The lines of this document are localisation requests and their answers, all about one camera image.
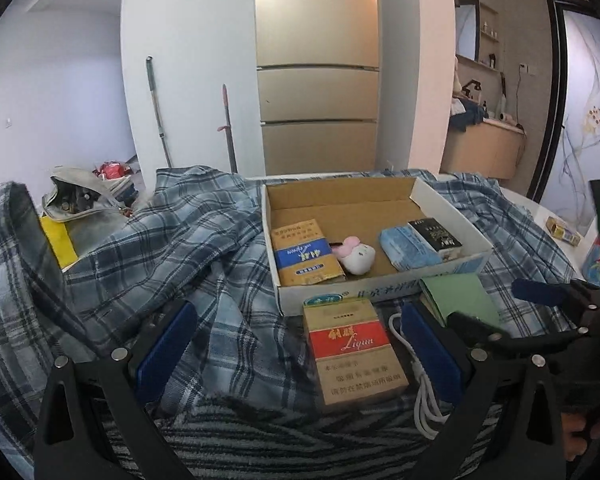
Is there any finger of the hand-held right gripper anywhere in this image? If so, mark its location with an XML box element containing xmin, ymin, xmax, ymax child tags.
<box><xmin>447</xmin><ymin>311</ymin><xmax>589</xmax><ymax>359</ymax></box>
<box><xmin>511</xmin><ymin>277</ymin><xmax>600</xmax><ymax>322</ymax></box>

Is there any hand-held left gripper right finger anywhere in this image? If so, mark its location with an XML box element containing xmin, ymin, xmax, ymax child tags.
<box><xmin>400</xmin><ymin>303</ymin><xmax>569</xmax><ymax>480</ymax></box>

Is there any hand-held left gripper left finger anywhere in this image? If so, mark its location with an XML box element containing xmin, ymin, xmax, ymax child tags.
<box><xmin>32</xmin><ymin>300</ymin><xmax>199</xmax><ymax>480</ymax></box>

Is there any red and gold cigarette pack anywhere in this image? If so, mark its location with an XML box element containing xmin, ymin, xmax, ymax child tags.
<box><xmin>302</xmin><ymin>297</ymin><xmax>410</xmax><ymax>415</ymax></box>

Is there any light blue tissue pack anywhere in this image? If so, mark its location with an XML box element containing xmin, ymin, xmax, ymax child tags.
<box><xmin>378</xmin><ymin>223</ymin><xmax>444</xmax><ymax>272</ymax></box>

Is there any black cigarette pack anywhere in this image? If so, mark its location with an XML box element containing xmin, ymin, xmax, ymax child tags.
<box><xmin>407</xmin><ymin>217</ymin><xmax>464</xmax><ymax>264</ymax></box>

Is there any pink and white plush toy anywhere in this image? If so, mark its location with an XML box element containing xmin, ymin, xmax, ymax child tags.
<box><xmin>332</xmin><ymin>235</ymin><xmax>377</xmax><ymax>276</ymax></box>

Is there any blue and gold cigarette pack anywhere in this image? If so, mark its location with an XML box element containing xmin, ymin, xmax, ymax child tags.
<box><xmin>270</xmin><ymin>218</ymin><xmax>347</xmax><ymax>287</ymax></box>

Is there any cardboard box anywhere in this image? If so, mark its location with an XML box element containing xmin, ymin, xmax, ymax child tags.
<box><xmin>259</xmin><ymin>175</ymin><xmax>495</xmax><ymax>317</ymax></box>

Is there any person's right hand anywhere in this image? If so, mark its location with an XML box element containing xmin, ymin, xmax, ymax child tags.
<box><xmin>562</xmin><ymin>404</ymin><xmax>600</xmax><ymax>462</ymax></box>

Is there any green notebook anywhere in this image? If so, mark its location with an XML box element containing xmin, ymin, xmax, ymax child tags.
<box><xmin>417</xmin><ymin>273</ymin><xmax>504</xmax><ymax>329</ymax></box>

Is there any small gold pack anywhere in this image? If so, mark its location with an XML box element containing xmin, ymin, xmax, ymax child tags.
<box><xmin>546</xmin><ymin>215</ymin><xmax>584</xmax><ymax>247</ymax></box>

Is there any red labelled soda bottle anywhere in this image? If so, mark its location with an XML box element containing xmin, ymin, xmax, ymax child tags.
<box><xmin>582</xmin><ymin>244</ymin><xmax>600</xmax><ymax>289</ymax></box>

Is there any blue plaid shirt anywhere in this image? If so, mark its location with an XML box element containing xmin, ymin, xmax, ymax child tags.
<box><xmin>0</xmin><ymin>163</ymin><xmax>590</xmax><ymax>463</ymax></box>

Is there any black framed glass door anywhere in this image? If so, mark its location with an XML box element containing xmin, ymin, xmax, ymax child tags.
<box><xmin>525</xmin><ymin>0</ymin><xmax>600</xmax><ymax>232</ymax></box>

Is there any wooden vanity cabinet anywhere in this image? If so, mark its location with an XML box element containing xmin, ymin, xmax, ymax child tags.
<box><xmin>439</xmin><ymin>117</ymin><xmax>527</xmax><ymax>180</ymax></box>

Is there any grey striped mat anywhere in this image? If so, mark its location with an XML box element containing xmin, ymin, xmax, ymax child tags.
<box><xmin>94</xmin><ymin>394</ymin><xmax>507</xmax><ymax>480</ymax></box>

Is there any yellow flat packet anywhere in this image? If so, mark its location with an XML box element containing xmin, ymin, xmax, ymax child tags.
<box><xmin>39</xmin><ymin>214</ymin><xmax>80</xmax><ymax>272</ymax></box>

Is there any blue clothes pile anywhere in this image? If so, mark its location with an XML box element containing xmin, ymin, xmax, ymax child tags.
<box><xmin>449</xmin><ymin>99</ymin><xmax>486</xmax><ymax>134</ymax></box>

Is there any grey open bag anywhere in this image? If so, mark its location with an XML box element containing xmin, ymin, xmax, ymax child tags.
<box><xmin>42</xmin><ymin>166</ymin><xmax>137</xmax><ymax>224</ymax></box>

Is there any red snack bag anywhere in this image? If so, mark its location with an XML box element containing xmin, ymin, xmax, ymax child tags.
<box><xmin>92</xmin><ymin>159</ymin><xmax>131</xmax><ymax>181</ymax></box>

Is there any bathroom mirror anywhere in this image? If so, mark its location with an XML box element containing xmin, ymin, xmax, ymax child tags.
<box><xmin>453</xmin><ymin>0</ymin><xmax>481</xmax><ymax>61</ymax></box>

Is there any gold three-door refrigerator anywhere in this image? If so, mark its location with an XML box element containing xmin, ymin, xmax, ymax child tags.
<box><xmin>253</xmin><ymin>0</ymin><xmax>381</xmax><ymax>177</ymax></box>

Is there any white coiled cable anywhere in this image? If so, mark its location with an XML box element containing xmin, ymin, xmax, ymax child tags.
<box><xmin>388</xmin><ymin>312</ymin><xmax>451</xmax><ymax>439</ymax></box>

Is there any wall shelf with bottles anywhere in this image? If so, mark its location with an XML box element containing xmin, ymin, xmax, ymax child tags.
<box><xmin>478</xmin><ymin>2</ymin><xmax>501</xmax><ymax>71</ymax></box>

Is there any dark broom handle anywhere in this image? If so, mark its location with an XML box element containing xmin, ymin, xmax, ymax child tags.
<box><xmin>217</xmin><ymin>83</ymin><xmax>239</xmax><ymax>174</ymax></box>

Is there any grey mop handle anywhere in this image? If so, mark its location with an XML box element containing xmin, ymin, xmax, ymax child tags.
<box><xmin>145</xmin><ymin>57</ymin><xmax>174</xmax><ymax>169</ymax></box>

